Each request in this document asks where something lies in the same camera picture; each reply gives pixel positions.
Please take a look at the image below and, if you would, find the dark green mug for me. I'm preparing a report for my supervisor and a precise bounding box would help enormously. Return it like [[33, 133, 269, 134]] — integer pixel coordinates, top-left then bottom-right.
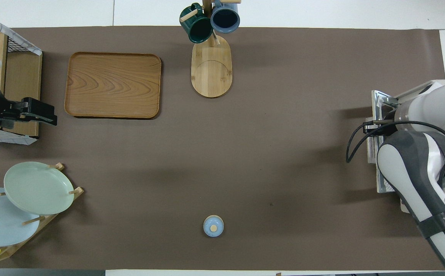
[[179, 3, 214, 44]]

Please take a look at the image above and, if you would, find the pale green plate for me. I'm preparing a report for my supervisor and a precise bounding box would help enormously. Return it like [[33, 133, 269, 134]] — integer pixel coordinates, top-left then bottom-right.
[[4, 161, 75, 215]]

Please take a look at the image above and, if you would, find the wooden plate rack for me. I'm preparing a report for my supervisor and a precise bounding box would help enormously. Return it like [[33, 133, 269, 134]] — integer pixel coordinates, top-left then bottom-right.
[[0, 163, 84, 263]]

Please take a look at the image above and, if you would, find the brown table mat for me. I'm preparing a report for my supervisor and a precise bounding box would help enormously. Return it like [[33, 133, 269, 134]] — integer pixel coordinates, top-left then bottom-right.
[[0, 26, 445, 271]]

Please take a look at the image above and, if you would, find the wooden mug tree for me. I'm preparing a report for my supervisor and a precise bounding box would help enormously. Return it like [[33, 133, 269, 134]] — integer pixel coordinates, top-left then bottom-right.
[[179, 0, 242, 99]]

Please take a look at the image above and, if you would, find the blue lid with wooden knob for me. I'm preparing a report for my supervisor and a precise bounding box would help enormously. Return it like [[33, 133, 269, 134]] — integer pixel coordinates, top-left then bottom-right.
[[203, 215, 224, 237]]

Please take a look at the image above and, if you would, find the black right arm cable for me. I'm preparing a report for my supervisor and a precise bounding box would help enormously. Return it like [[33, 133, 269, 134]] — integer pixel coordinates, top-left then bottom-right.
[[346, 120, 445, 163]]

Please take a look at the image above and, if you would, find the large light blue plate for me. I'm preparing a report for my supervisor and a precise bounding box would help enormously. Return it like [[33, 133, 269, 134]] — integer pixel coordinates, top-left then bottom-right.
[[0, 187, 41, 247]]

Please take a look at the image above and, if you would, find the blue mug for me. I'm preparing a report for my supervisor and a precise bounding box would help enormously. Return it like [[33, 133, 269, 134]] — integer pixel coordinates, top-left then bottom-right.
[[210, 0, 241, 34]]

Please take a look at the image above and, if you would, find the wire and wood shelf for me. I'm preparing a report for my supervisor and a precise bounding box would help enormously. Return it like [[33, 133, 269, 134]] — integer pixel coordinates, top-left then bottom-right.
[[0, 8, 43, 145]]

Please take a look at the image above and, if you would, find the wooden serving tray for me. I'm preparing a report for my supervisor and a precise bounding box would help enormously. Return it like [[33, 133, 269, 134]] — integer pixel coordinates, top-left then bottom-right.
[[64, 52, 162, 119]]

